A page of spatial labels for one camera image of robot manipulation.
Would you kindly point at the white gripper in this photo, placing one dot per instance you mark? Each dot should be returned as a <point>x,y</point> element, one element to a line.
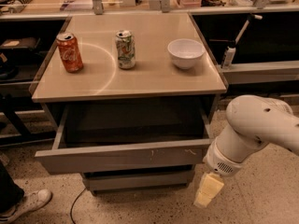
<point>220,162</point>

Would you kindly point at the white bowl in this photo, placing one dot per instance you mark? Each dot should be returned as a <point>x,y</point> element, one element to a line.
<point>185,53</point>

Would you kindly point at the grey bottom drawer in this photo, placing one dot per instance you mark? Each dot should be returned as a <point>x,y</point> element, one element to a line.
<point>138,178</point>

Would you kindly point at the white bottle with nozzle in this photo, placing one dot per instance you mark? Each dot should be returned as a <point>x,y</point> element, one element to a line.
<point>229,53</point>

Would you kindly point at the grey top drawer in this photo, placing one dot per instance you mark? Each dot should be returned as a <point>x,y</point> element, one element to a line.
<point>74,151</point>

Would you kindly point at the black trouser leg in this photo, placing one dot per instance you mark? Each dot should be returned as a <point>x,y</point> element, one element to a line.
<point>10,193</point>

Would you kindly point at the white sneaker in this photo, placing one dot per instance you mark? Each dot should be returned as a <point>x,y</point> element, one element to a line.
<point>29,203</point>

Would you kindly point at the grey drawer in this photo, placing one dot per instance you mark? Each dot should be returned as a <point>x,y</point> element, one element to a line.
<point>138,178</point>
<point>74,151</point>

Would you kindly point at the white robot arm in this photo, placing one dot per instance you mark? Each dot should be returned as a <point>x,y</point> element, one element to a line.
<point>253,122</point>

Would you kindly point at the red cola can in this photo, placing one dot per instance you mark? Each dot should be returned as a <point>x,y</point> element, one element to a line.
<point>69,52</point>

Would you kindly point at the green white soda can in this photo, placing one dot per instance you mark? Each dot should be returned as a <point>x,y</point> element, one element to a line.
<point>125,45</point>

